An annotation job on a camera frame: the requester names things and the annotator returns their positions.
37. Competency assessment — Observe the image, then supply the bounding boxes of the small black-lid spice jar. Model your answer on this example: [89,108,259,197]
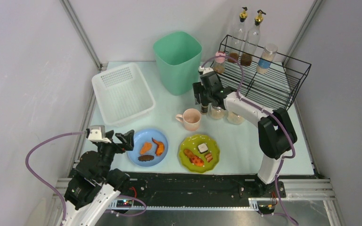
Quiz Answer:
[200,105,208,115]

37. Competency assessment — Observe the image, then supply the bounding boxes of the pink-lid spice shaker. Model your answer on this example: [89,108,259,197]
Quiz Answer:
[212,51,226,74]

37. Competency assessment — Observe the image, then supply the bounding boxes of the glass jar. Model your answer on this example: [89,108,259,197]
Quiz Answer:
[227,111,245,125]
[209,105,226,120]

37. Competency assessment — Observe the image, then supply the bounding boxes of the glass oil bottle gold spout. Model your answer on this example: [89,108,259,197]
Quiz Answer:
[228,7,248,63]

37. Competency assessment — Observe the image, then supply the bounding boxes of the clear bottle blue label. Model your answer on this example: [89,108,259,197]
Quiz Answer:
[256,43,278,74]

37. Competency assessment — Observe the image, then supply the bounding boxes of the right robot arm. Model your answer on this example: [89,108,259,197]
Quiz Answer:
[193,67,297,197]

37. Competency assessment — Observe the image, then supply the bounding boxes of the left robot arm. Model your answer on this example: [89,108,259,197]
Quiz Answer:
[60,126,135,226]

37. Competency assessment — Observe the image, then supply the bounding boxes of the orange fried food piece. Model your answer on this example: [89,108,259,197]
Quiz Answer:
[140,142,153,155]

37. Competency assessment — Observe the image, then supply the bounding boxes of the blue round plate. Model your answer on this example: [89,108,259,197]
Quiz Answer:
[128,129,169,167]

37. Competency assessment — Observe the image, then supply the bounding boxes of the dark brown sea cucumber toy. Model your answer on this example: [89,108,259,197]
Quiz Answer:
[138,154,155,162]

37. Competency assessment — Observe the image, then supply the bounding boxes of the pink ceramic mug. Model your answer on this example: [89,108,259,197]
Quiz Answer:
[175,108,201,131]

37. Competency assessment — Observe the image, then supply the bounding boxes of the orange chicken wing toy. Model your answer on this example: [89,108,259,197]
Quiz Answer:
[152,138,165,157]

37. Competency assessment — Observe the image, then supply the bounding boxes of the green plastic waste bin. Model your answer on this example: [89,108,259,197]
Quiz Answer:
[153,31,203,96]

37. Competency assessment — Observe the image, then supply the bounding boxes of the white plastic perforated basket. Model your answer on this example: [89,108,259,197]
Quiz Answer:
[91,63,156,127]

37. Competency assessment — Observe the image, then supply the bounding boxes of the green scalloped plate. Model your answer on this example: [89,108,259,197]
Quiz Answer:
[179,134,221,174]

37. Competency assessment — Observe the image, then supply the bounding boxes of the black white sushi cube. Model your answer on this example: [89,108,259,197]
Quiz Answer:
[197,143,209,154]

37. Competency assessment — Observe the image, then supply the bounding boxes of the pink bacon strips toy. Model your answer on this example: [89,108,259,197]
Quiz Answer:
[205,153,213,162]

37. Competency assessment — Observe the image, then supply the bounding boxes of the orange grilled fish toy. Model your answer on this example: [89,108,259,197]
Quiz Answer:
[183,149,204,167]

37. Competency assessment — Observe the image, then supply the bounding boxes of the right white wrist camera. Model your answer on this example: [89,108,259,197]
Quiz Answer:
[198,66,214,75]

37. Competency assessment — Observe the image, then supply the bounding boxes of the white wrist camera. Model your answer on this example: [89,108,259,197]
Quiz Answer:
[86,125,108,143]
[198,66,214,75]

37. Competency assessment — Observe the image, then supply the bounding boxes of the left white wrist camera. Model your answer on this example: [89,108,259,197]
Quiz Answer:
[86,125,108,143]

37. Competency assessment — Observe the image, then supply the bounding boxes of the black wire two-tier rack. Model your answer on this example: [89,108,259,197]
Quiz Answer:
[219,46,312,110]

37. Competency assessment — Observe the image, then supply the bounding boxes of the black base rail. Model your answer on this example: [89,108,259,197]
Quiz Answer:
[128,172,286,208]

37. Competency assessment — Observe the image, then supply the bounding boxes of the left aluminium frame post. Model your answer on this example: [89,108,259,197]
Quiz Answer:
[59,0,103,71]

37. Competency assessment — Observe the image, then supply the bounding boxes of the aluminium frame post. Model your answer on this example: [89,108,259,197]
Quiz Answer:
[282,0,325,66]
[59,0,103,71]

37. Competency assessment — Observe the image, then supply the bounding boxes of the right aluminium frame post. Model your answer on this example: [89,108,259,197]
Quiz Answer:
[282,0,325,66]

